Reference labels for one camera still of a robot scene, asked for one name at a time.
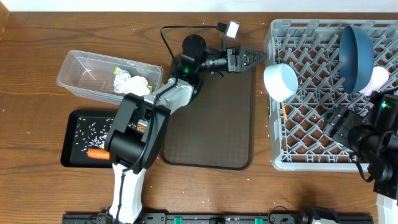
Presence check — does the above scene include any light blue rice bowl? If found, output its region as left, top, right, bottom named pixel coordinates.
left=263, top=63, right=299, bottom=102

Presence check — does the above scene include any pink cup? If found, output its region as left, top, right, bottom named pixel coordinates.
left=359, top=66, right=389, bottom=96

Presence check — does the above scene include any dark blue bowl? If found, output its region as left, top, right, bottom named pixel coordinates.
left=339, top=26, right=374, bottom=94

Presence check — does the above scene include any foil wrapper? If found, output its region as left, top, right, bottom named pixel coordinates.
left=113, top=67, right=131, bottom=94

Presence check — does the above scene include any brown mushroom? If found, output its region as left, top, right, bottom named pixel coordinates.
left=136, top=123, right=147, bottom=133

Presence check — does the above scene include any orange carrot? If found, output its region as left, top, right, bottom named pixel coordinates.
left=87, top=149, right=110, bottom=160

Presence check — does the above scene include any yellow green snack packet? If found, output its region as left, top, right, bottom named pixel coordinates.
left=147, top=85, right=153, bottom=93

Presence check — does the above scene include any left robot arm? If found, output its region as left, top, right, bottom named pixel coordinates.
left=104, top=34, right=267, bottom=223

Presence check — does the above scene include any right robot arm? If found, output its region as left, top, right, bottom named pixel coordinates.
left=323, top=90, right=397, bottom=223

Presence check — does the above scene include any grey plastic dishwasher rack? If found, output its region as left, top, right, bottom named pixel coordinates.
left=264, top=19, right=397, bottom=172

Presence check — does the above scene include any wooden chopstick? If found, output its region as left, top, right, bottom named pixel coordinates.
left=281, top=102, right=288, bottom=121

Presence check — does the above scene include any brown serving tray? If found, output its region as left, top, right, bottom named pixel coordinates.
left=159, top=68, right=256, bottom=170

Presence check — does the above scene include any white crumpled tissue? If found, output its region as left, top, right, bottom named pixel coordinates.
left=126, top=76, right=151, bottom=96

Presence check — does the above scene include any clear plastic bin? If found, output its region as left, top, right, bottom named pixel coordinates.
left=57, top=50, right=164, bottom=105

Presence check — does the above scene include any pile of white rice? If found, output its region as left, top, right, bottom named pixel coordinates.
left=73, top=116, right=114, bottom=152

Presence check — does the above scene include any black tray bin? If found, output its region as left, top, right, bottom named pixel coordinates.
left=60, top=110, right=116, bottom=168

